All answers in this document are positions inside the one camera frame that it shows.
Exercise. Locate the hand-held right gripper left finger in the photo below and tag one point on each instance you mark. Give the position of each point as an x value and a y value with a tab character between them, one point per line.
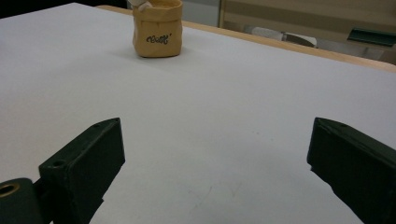
81	169

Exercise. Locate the yellow fabric storage bag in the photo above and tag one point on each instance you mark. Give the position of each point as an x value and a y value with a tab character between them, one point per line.
158	30

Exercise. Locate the beige plush toy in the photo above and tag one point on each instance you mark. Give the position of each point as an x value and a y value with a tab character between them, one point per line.
140	4

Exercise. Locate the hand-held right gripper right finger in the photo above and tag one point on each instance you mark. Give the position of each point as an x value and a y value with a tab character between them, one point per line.
355	168

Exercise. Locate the dark green box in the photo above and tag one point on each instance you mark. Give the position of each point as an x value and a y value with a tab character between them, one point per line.
372	36

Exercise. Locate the white and grey object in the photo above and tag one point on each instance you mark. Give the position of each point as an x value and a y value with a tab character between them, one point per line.
280	35

